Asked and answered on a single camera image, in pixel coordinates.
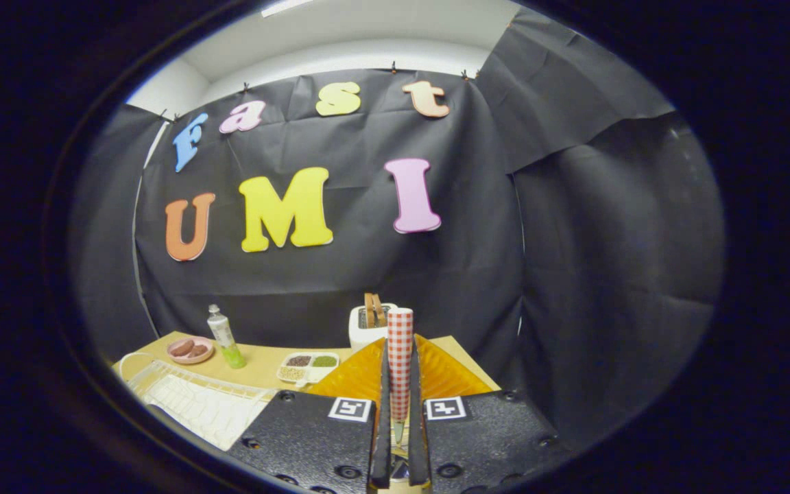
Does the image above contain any white wire dish rack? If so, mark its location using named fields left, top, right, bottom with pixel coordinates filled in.
left=119, top=352, right=279, bottom=451

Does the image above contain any clear bottle green liquid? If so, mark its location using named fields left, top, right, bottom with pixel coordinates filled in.
left=206, top=305, right=247, bottom=370

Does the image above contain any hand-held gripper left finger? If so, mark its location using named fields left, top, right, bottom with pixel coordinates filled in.
left=227, top=336, right=392, bottom=491

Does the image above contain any white compartment tray with grains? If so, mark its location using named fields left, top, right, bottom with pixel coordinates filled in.
left=277, top=352, right=340, bottom=385

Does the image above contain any white toaster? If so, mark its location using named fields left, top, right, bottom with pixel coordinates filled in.
left=348, top=303, right=399, bottom=352

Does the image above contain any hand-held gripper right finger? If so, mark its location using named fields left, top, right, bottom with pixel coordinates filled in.
left=409, top=334, right=571, bottom=491

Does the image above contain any brown toast slice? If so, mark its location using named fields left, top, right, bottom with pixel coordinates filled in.
left=364, top=293, right=387, bottom=329

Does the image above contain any pink plate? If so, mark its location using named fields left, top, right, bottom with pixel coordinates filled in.
left=167, top=336, right=215, bottom=365

